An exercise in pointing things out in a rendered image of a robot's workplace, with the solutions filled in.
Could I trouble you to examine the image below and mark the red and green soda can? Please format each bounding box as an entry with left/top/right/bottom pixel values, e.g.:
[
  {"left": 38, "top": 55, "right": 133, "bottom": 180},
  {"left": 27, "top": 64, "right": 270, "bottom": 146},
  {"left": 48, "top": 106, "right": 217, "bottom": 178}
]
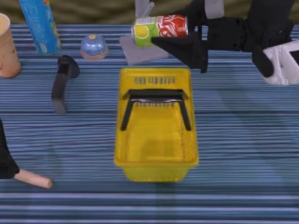
[{"left": 131, "top": 14, "right": 189, "bottom": 48}]

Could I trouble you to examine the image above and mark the blue dome service bell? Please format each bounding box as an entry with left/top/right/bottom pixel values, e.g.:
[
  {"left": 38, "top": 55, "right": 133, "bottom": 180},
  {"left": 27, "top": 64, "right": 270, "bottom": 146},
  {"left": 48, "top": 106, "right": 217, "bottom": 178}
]
[{"left": 80, "top": 34, "right": 109, "bottom": 62}]

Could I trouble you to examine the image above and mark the blue cylindrical snack canister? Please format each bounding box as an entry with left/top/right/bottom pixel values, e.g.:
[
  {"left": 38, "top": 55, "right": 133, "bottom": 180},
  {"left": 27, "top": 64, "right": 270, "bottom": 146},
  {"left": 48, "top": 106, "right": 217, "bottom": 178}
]
[{"left": 18, "top": 0, "right": 62, "bottom": 56}]

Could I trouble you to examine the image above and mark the beige paper cup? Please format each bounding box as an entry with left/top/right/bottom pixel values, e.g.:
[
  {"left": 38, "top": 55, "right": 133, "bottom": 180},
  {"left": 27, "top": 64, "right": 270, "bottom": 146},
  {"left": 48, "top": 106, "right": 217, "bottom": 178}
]
[{"left": 0, "top": 13, "right": 21, "bottom": 79}]

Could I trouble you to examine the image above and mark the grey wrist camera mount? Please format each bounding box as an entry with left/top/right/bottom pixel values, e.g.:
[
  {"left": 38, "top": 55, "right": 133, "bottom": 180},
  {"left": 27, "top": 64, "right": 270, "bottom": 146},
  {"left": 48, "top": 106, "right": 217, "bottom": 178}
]
[{"left": 204, "top": 0, "right": 225, "bottom": 20}]

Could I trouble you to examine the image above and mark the yellow basket with black handle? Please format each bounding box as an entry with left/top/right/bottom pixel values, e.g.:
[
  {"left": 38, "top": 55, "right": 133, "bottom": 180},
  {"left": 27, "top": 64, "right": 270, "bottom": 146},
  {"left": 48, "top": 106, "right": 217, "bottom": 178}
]
[{"left": 114, "top": 67, "right": 199, "bottom": 183}]

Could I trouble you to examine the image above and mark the black curved handle tool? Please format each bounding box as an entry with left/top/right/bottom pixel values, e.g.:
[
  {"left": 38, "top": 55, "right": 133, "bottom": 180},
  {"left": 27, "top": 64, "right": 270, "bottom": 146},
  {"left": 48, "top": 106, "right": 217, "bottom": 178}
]
[{"left": 51, "top": 55, "right": 81, "bottom": 115}]

